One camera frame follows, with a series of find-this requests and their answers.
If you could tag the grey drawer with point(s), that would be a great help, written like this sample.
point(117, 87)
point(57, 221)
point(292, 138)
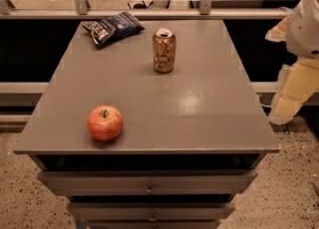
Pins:
point(150, 211)
point(94, 183)

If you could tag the black object behind glass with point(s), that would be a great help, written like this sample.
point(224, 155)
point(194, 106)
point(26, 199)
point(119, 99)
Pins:
point(141, 5)

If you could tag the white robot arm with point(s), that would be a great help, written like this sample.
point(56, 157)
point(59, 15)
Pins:
point(302, 34)

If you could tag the red apple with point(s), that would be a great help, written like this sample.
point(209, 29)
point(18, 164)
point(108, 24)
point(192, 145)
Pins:
point(105, 123)

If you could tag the lower grey drawer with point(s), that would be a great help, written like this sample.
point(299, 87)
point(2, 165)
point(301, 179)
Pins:
point(150, 211)

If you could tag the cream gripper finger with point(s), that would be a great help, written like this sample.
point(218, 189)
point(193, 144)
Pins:
point(295, 85)
point(278, 32)

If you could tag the blue chip bag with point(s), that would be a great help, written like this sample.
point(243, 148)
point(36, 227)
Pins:
point(113, 28)

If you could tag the upper grey drawer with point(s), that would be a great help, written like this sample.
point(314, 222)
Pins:
point(94, 183)

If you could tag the orange soda can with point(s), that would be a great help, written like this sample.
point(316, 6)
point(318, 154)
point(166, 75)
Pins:
point(164, 45)

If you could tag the grey drawer cabinet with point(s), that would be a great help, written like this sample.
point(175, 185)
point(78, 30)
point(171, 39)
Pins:
point(204, 115)

